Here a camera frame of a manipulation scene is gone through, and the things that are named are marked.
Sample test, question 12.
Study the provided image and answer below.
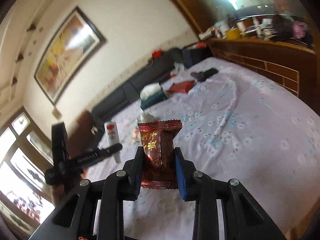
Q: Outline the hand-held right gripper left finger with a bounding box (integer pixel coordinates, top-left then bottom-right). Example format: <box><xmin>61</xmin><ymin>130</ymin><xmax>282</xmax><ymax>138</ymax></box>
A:
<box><xmin>29</xmin><ymin>146</ymin><xmax>145</xmax><ymax>240</ymax></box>

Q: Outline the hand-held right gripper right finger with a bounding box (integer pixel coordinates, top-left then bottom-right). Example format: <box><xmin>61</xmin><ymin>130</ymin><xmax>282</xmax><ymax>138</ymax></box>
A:
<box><xmin>174</xmin><ymin>147</ymin><xmax>285</xmax><ymax>240</ymax></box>

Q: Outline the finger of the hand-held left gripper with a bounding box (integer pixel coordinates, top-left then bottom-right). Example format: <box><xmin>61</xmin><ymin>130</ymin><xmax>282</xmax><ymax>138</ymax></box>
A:
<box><xmin>96</xmin><ymin>144</ymin><xmax>123</xmax><ymax>159</ymax></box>

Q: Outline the white tube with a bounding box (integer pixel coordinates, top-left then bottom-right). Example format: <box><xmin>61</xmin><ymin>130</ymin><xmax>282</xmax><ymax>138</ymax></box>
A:
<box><xmin>104</xmin><ymin>121</ymin><xmax>122</xmax><ymax>164</ymax></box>

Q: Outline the dark red snack packet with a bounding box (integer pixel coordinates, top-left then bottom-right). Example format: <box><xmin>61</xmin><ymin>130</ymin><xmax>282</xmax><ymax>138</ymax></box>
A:
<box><xmin>137</xmin><ymin>118</ymin><xmax>183</xmax><ymax>190</ymax></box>

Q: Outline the person's left forearm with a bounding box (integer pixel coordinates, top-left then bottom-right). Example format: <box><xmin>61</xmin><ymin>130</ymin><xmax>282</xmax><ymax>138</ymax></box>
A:
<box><xmin>50</xmin><ymin>184</ymin><xmax>68</xmax><ymax>207</ymax></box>

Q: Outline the brown armchair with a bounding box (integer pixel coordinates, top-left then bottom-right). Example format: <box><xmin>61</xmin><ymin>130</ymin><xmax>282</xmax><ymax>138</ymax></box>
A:
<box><xmin>75</xmin><ymin>111</ymin><xmax>97</xmax><ymax>153</ymax></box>

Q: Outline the crumpled white wrapper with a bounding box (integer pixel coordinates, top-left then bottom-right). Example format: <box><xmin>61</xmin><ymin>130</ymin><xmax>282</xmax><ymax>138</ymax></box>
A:
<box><xmin>130</xmin><ymin>112</ymin><xmax>154</xmax><ymax>142</ymax></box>

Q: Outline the window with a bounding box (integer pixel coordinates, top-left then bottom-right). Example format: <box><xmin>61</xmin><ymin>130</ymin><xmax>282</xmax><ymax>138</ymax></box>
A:
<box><xmin>0</xmin><ymin>110</ymin><xmax>55</xmax><ymax>233</ymax></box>

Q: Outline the green tissue box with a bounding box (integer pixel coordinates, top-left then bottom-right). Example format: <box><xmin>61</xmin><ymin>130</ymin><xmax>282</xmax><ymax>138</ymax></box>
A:
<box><xmin>139</xmin><ymin>82</ymin><xmax>168</xmax><ymax>110</ymax></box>

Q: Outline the dark grey sofa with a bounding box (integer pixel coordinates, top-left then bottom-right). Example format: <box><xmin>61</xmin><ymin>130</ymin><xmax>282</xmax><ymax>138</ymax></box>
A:
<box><xmin>91</xmin><ymin>47</ymin><xmax>185</xmax><ymax>122</ymax></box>

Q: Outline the red flat packet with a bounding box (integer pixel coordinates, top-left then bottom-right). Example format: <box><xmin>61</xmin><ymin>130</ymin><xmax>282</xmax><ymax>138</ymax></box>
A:
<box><xmin>167</xmin><ymin>80</ymin><xmax>195</xmax><ymax>94</ymax></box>

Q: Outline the black remote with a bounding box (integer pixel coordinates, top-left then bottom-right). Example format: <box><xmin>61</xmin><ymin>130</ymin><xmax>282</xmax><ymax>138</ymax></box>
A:
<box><xmin>190</xmin><ymin>68</ymin><xmax>218</xmax><ymax>82</ymax></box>

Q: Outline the framed painting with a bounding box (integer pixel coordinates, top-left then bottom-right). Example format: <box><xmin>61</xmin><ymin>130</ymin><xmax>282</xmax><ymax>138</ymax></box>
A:
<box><xmin>34</xmin><ymin>6</ymin><xmax>107</xmax><ymax>105</ymax></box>

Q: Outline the dark blue box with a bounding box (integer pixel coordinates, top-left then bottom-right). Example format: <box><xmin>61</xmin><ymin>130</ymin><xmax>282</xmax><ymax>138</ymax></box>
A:
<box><xmin>182</xmin><ymin>46</ymin><xmax>208</xmax><ymax>65</ymax></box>

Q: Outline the wooden partition cabinet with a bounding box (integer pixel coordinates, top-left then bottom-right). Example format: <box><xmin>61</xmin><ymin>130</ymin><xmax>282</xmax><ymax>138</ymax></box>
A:
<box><xmin>155</xmin><ymin>0</ymin><xmax>320</xmax><ymax>98</ymax></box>

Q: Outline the yellow cup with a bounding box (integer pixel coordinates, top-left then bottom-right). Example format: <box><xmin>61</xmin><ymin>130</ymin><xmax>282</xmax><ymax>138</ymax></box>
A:
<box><xmin>225</xmin><ymin>27</ymin><xmax>242</xmax><ymax>40</ymax></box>

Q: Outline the black bag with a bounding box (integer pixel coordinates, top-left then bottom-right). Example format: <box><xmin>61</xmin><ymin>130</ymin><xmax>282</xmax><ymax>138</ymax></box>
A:
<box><xmin>271</xmin><ymin>15</ymin><xmax>295</xmax><ymax>42</ymax></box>

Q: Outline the pink bag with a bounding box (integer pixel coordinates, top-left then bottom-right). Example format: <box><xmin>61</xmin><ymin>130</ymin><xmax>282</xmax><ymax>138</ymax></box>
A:
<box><xmin>292</xmin><ymin>20</ymin><xmax>312</xmax><ymax>39</ymax></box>

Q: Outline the wooden slatted frame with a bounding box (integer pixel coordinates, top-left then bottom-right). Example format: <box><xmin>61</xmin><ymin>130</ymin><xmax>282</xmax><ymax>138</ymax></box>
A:
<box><xmin>212</xmin><ymin>52</ymin><xmax>300</xmax><ymax>98</ymax></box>

